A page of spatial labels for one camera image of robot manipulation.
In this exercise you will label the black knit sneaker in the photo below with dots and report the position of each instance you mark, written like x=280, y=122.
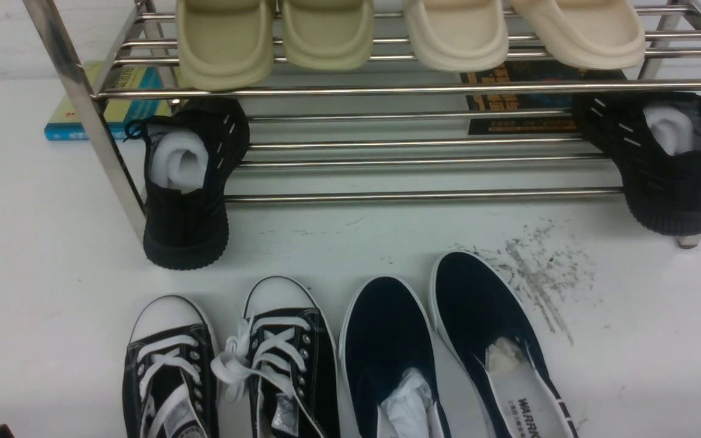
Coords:
x=654, y=140
x=189, y=158

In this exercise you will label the stainless steel shoe rack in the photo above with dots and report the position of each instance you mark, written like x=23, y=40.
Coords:
x=90, y=104

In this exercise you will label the navy slip-on shoe left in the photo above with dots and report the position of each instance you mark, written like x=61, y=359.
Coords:
x=388, y=362

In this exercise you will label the navy slip-on shoe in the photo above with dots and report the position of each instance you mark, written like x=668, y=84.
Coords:
x=388, y=362
x=482, y=322

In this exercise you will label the black white canvas sneaker right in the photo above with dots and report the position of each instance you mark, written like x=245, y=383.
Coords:
x=283, y=359

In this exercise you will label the black white canvas sneaker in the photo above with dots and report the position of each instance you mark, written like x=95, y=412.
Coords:
x=283, y=359
x=168, y=389

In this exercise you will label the navy slip-on shoe right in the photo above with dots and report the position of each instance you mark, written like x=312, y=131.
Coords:
x=482, y=322

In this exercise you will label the olive green slipper, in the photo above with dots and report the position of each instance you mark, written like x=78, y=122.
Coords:
x=224, y=45
x=327, y=35

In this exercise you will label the cream slipper, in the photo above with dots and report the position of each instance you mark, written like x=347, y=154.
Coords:
x=457, y=36
x=597, y=35

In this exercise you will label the olive green slipper, far left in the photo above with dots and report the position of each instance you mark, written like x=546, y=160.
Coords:
x=224, y=45

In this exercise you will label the black orange book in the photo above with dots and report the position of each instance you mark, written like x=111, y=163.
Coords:
x=527, y=100

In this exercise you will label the black white canvas sneaker left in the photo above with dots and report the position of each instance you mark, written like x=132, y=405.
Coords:
x=168, y=389

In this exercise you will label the blue yellow book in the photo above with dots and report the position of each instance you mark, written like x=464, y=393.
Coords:
x=65, y=124

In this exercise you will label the cream slipper, far right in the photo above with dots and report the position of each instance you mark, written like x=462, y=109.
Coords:
x=597, y=35

